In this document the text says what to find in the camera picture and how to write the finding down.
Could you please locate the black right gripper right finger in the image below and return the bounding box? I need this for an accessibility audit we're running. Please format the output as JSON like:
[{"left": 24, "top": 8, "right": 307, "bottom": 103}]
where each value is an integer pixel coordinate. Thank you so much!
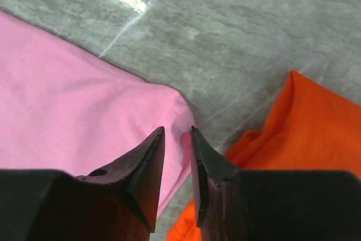
[{"left": 190, "top": 128, "right": 360, "bottom": 240}]

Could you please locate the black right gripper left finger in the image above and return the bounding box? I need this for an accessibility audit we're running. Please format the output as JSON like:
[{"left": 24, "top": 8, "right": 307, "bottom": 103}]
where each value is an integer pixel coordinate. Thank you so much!
[{"left": 1, "top": 127, "right": 165, "bottom": 240}]

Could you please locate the pink t shirt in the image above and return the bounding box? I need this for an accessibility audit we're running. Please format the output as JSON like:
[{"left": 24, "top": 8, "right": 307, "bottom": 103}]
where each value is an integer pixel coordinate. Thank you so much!
[{"left": 1, "top": 12, "right": 194, "bottom": 212}]

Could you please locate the folded orange t shirt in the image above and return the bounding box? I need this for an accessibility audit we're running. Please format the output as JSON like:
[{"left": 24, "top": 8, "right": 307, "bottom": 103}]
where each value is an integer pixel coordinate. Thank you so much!
[{"left": 167, "top": 71, "right": 360, "bottom": 240}]

